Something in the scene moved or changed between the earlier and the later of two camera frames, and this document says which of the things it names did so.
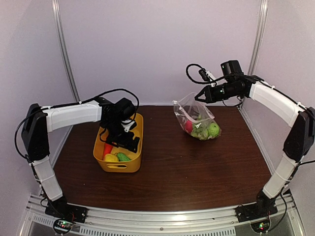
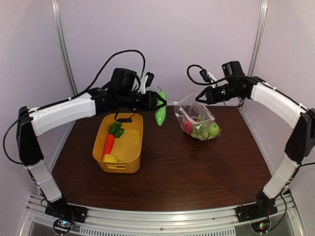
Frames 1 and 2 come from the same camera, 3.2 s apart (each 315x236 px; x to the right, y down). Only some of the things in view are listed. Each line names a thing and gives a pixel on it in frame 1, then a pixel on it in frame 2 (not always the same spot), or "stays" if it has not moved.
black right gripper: x=210 y=98 stays
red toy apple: x=188 y=126 stays
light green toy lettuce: x=202 y=132 stays
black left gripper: x=134 y=143 -> x=151 y=102
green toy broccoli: x=122 y=157 -> x=160 y=113
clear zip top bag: x=195 y=118 stays
